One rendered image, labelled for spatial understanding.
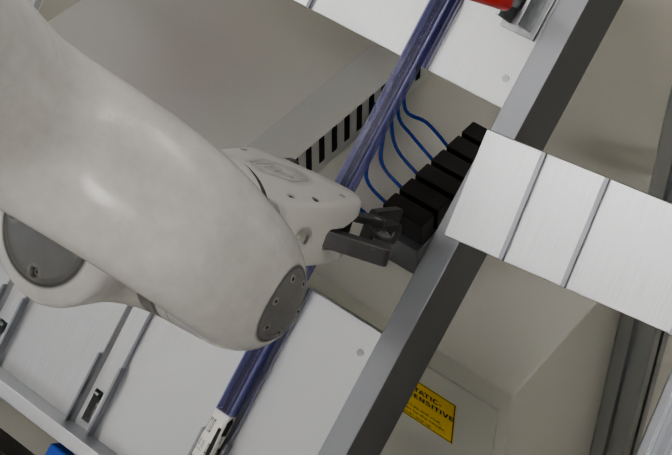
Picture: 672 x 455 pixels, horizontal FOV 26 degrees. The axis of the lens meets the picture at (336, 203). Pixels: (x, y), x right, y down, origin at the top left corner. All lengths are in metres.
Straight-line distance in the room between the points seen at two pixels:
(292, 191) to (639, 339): 0.62
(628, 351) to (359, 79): 0.39
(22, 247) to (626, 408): 0.89
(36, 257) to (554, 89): 0.40
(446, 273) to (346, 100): 0.50
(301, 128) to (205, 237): 0.74
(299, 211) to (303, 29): 0.74
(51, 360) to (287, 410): 0.21
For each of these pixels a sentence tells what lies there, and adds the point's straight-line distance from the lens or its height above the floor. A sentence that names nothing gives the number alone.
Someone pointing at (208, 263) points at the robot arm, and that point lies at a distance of 0.72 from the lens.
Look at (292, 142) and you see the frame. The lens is 1.44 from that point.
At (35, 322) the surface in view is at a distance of 1.19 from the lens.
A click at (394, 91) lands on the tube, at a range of 1.04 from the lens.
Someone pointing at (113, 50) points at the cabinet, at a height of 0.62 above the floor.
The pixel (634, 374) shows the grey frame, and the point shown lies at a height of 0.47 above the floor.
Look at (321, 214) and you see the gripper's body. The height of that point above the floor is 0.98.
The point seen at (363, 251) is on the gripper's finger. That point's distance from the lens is 0.95.
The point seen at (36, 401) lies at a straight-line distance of 1.18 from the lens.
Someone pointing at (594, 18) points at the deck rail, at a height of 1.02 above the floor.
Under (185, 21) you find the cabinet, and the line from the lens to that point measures 1.66.
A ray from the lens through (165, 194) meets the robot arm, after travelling 0.71.
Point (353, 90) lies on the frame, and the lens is 1.49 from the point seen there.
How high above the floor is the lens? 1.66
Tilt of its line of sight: 46 degrees down
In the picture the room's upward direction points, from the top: straight up
